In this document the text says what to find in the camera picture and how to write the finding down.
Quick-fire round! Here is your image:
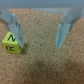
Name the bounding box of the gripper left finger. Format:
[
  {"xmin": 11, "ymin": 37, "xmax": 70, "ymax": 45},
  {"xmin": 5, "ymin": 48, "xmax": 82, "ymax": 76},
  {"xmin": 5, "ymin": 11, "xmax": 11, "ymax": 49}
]
[{"xmin": 0, "ymin": 8, "xmax": 25, "ymax": 48}]

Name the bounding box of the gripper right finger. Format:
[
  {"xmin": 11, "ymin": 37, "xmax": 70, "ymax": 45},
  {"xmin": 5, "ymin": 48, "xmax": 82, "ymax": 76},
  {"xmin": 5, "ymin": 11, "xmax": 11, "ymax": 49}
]
[{"xmin": 55, "ymin": 7, "xmax": 84, "ymax": 51}]

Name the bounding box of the yellow block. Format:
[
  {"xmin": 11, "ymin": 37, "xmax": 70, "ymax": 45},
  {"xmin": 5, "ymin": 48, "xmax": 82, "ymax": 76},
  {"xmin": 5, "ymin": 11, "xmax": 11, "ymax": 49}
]
[{"xmin": 1, "ymin": 31, "xmax": 23, "ymax": 55}]

